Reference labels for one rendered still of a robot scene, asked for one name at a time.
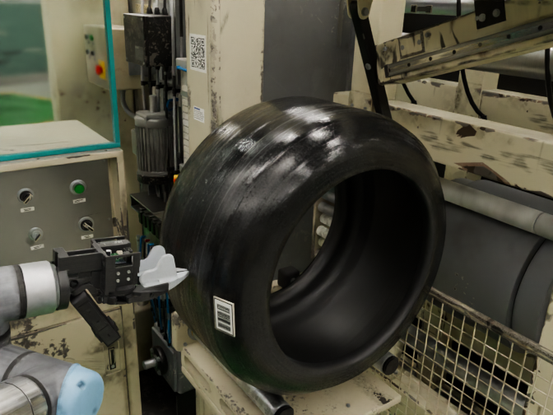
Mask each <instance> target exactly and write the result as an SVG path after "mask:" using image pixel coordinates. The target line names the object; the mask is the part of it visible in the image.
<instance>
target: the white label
mask: <svg viewBox="0 0 553 415"><path fill-rule="evenodd" d="M213 299H214V313H215V328H216V329H218V330H220V331H222V332H224V333H227V334H229V335H231V336H233V337H235V311H234V304H233V303H231V302H228V301H225V300H223V299H221V298H219V297H217V296H213Z"/></svg>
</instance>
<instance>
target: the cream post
mask: <svg viewBox="0 0 553 415"><path fill-rule="evenodd" d="M264 12H265V0H185V24H186V54H187V85H188V145H189V157H190V156H191V155H192V154H193V152H194V151H195V149H196V148H197V147H198V146H199V145H200V143H201V142H202V141H203V140H204V139H205V138H206V137H207V136H208V135H209V134H210V133H211V132H212V131H213V130H214V129H216V128H217V127H218V126H219V125H221V124H222V123H224V122H225V121H226V120H227V119H229V118H230V117H232V116H233V115H235V114H237V113H239V112H240V111H242V110H245V109H247V108H248V107H250V106H253V105H256V104H259V103H262V102H263V50H264ZM189 33H190V34H196V35H205V36H206V63H207V73H204V72H199V71H195V70H192V69H190V46H189ZM193 106H197V107H198V108H201V109H204V123H202V122H200V121H198V120H196V119H194V111H193ZM196 415H216V414H215V413H214V412H213V411H212V409H211V408H210V407H209V405H208V404H207V403H206V401H205V400H204V399H203V398H202V396H201V395H200V394H199V393H198V392H197V391H196Z"/></svg>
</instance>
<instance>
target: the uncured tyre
mask: <svg viewBox="0 0 553 415"><path fill-rule="evenodd" d="M333 187H334V190H335V204H334V211H333V216H332V223H331V225H330V228H329V231H328V234H327V237H326V239H325V241H324V242H323V245H322V247H321V249H320V251H319V252H318V253H317V255H316V256H315V258H314V260H313V261H312V262H311V264H310V265H309V266H308V267H307V268H306V269H305V270H304V271H303V272H302V273H301V274H300V275H299V276H298V277H297V278H296V279H295V280H294V281H292V282H291V283H289V284H288V285H286V286H285V287H283V288H282V289H280V290H278V291H275V292H273V293H271V289H272V281H273V278H274V274H275V271H276V268H277V264H278V261H279V258H280V257H281V253H282V251H283V249H284V247H285V245H286V242H287V241H288V240H289V238H290V235H291V234H292V232H293V230H294V229H295V228H296V226H297V225H298V223H299V222H300V220H301V219H302V217H303V216H304V215H305V213H306V212H307V211H308V210H309V209H310V208H311V207H312V206H313V205H314V204H315V203H316V202H317V201H318V200H319V199H320V198H321V197H322V196H323V195H324V194H325V193H326V192H327V191H328V190H330V189H331V188H333ZM445 235H446V207H445V201H444V194H443V190H442V187H441V183H440V180H439V174H438V171H437V169H436V166H435V163H434V161H433V159H432V157H431V155H430V154H429V152H428V151H427V149H426V148H425V146H424V145H423V143H422V142H421V141H420V140H419V139H418V138H417V137H416V136H415V135H414V134H413V133H411V132H410V131H409V130H407V129H406V128H404V127H403V126H401V124H399V123H398V122H396V121H395V120H393V119H390V118H389V117H387V116H385V115H382V114H378V113H375V112H371V111H368V110H362V109H358V108H356V107H352V106H349V105H343V104H339V103H336V102H332V101H329V100H323V99H319V98H316V97H310V96H289V97H283V98H279V99H275V100H268V101H264V102H262V103H259V104H256V105H253V106H250V107H248V108H247V109H245V110H242V111H240V112H239V113H237V114H235V115H233V116H232V117H230V118H229V119H227V120H226V121H225V122H224V123H222V124H221V125H219V126H218V127H217V128H216V129H214V130H213V131H212V132H211V133H210V134H209V135H208V136H207V137H206V138H205V139H204V140H203V141H202V142H201V143H200V145H199V146H198V147H197V148H196V149H195V151H194V152H193V154H192V155H191V156H190V157H189V159H188V160H187V161H186V163H185V165H184V167H183V168H182V170H181V171H180V172H179V175H178V177H177V179H176V181H175V182H174V185H173V187H172V189H171V191H170V195H169V197H168V200H167V203H166V205H165V210H164V214H163V217H162V222H161V227H160V243H159V245H161V246H163V247H164V249H165V253H166V254H171V255H173V257H174V263H175V267H176V268H184V269H187V270H188V271H189V275H188V276H187V277H186V278H185V279H184V280H183V281H182V282H181V283H179V284H178V285H177V286H175V287H173V288H172V289H170V290H168V292H167V293H168V296H169V298H170V301H171V303H172V305H173V307H174V309H175V310H176V312H177V314H178V315H179V317H180V318H181V320H182V321H183V322H184V323H185V324H186V325H187V326H188V327H189V328H190V329H191V330H192V331H193V333H194V334H195V335H196V336H197V337H198V338H199V339H200V340H201V341H202V343H203V344H204V345H205V346H206V347H207V348H208V349H209V350H210V351H211V353H212V354H213V355H214V356H215V357H216V358H217V359H218V360H219V361H220V363H221V364H222V365H223V366H224V367H225V368H226V369H227V370H228V371H229V372H230V373H231V374H232V375H234V376H235V377H237V378H238V379H240V380H242V381H243V382H245V383H247V384H249V385H252V386H253V387H255V388H258V389H260V390H263V391H265V392H268V393H271V394H280V395H298V394H308V393H312V392H315V391H319V390H322V389H327V388H331V387H333V386H336V385H339V384H342V383H344V382H346V381H348V380H350V379H352V378H354V377H356V376H358V375H359V374H361V373H362V372H364V371H366V370H367V369H368V368H370V367H371V366H372V365H373V364H374V363H376V362H377V361H378V360H379V359H381V358H382V357H383V356H384V355H385V354H386V353H387V352H388V351H389V350H390V349H391V348H392V347H393V346H394V345H395V344H396V343H397V341H398V340H399V339H400V338H401V337H402V335H403V334H404V333H405V332H406V331H407V329H408V328H409V327H410V325H411V323H412V322H413V321H414V319H415V317H416V316H417V315H418V313H419V311H420V310H421V307H422V306H423V305H424V303H425V300H426V298H427V296H428V295H429V293H430V289H431V288H432V286H433V283H434V281H435V277H436V275H437V272H438V270H439V265H440V261H441V258H442V254H443V251H444V242H445ZM213 296H217V297H219V298H221V299H223V300H225V301H228V302H231V303H233V304H234V311H235V337H233V336H231V335H229V334H227V333H224V332H222V331H220V330H218V329H216V328H215V313H214V299H213Z"/></svg>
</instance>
